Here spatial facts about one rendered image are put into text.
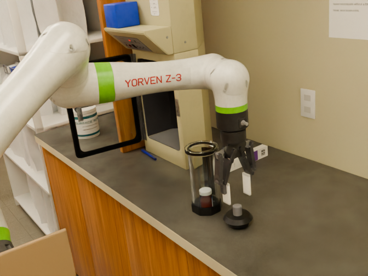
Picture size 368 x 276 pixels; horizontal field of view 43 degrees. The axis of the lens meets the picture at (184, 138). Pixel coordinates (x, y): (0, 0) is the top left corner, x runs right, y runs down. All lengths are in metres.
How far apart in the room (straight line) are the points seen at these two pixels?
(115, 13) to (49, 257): 1.08
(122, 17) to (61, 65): 0.77
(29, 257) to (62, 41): 0.49
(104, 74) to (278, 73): 0.88
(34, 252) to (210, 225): 0.65
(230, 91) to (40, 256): 0.63
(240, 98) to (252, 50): 0.78
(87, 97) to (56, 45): 0.21
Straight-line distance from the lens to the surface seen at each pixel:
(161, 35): 1.70
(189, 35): 1.77
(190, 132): 1.83
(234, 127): 1.29
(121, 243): 2.00
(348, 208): 1.57
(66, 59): 1.13
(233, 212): 1.45
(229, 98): 1.27
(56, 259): 1.03
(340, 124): 1.81
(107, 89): 1.28
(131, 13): 1.87
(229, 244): 1.38
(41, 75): 1.09
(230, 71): 1.25
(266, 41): 1.97
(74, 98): 1.28
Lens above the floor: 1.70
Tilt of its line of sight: 20 degrees down
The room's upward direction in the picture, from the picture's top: 6 degrees counter-clockwise
